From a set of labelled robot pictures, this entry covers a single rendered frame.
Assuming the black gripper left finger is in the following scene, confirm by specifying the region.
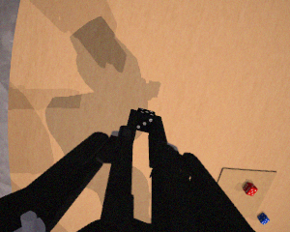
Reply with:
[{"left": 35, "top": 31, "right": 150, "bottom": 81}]
[{"left": 0, "top": 109, "right": 137, "bottom": 232}]

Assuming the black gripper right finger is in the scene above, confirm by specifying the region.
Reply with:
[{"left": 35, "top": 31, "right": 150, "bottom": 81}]
[{"left": 148, "top": 115, "right": 256, "bottom": 232}]

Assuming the blue die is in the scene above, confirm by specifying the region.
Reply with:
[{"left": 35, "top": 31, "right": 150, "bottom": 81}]
[{"left": 257, "top": 213, "right": 270, "bottom": 225}]

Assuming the red die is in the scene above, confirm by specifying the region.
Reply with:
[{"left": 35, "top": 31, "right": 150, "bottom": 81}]
[{"left": 243, "top": 183, "right": 257, "bottom": 196}]

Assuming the black die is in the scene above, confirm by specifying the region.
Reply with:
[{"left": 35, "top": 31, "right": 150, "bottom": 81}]
[{"left": 136, "top": 108, "right": 156, "bottom": 133}]

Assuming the thin tan flat mat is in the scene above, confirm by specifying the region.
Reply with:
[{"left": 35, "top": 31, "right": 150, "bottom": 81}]
[{"left": 217, "top": 167, "right": 277, "bottom": 218}]

